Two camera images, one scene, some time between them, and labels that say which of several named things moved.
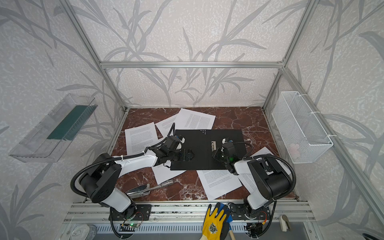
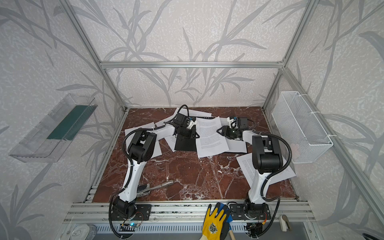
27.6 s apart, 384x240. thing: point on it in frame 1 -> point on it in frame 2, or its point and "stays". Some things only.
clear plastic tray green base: x=48 y=141 stays
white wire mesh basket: x=301 y=133 stays
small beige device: x=284 y=223 stays
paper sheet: x=162 y=172 -> x=234 y=145
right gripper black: x=218 y=154 -> x=226 y=132
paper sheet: x=217 y=182 -> x=210 y=141
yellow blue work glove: x=216 y=225 stays
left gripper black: x=184 y=154 -> x=185 y=132
